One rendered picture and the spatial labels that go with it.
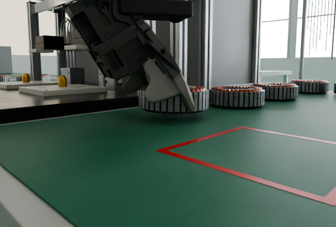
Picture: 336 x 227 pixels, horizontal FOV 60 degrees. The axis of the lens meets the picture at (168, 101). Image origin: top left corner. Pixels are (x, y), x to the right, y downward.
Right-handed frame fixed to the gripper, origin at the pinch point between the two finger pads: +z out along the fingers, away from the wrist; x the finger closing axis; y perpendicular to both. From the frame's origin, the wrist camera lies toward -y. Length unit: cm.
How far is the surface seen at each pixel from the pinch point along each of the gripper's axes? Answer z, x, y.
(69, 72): -7, -55, 7
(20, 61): -23, -524, 31
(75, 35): -16.2, -34.1, 2.6
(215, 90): 5.6, -6.3, -10.5
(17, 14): -89, -525, -10
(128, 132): -3.2, 7.7, 10.1
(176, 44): -3.8, -19.2, -13.5
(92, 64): -4, -67, -2
